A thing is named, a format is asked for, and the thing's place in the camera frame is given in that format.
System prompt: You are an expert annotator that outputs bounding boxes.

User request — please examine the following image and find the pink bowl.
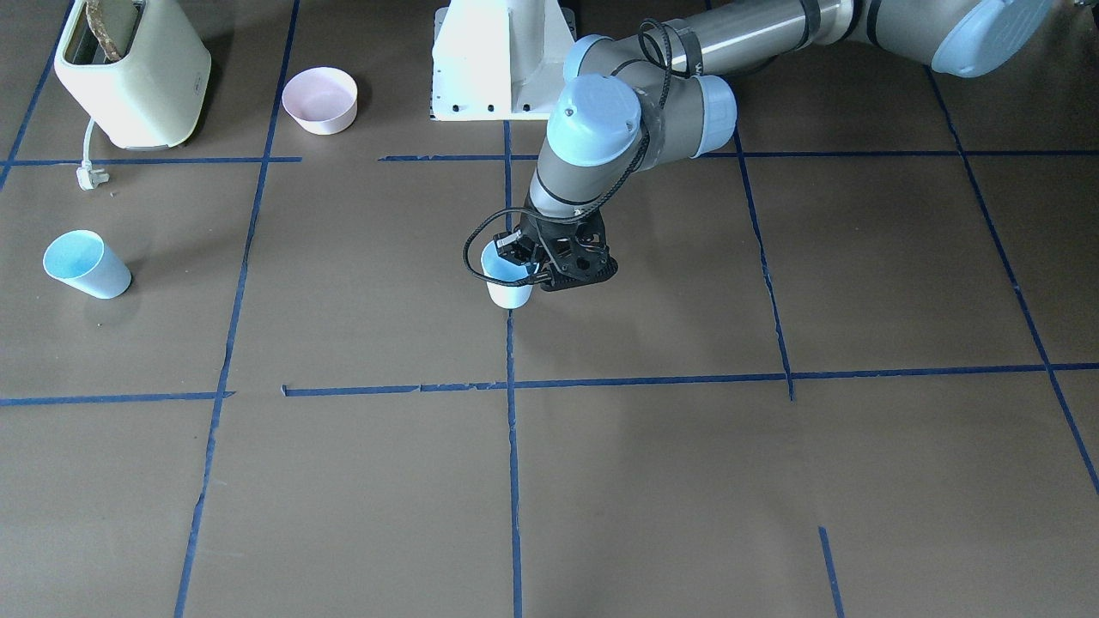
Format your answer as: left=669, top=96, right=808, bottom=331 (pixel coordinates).
left=282, top=67, right=360, bottom=136

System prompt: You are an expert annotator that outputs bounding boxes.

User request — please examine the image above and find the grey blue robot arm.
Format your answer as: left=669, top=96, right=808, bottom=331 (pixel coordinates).
left=482, top=1, right=1052, bottom=293

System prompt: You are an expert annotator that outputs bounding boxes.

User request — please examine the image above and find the white toaster plug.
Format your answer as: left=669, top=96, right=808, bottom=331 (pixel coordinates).
left=76, top=118, right=110, bottom=191

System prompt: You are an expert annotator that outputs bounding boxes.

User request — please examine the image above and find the toast slice in toaster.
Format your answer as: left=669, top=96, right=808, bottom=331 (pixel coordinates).
left=85, top=1, right=141, bottom=63

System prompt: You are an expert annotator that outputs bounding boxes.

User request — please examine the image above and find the cream toaster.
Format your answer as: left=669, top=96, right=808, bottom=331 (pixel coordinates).
left=52, top=1, right=211, bottom=151

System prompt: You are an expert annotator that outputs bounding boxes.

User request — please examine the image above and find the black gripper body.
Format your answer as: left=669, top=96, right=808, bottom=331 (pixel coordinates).
left=515, top=211, right=619, bottom=293

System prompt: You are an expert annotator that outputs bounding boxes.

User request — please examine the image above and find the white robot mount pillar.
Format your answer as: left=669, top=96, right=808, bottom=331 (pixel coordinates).
left=431, top=1, right=576, bottom=122

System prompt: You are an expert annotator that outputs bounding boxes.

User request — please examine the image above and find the light blue plastic cup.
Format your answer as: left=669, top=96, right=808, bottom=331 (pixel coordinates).
left=480, top=241, right=537, bottom=310

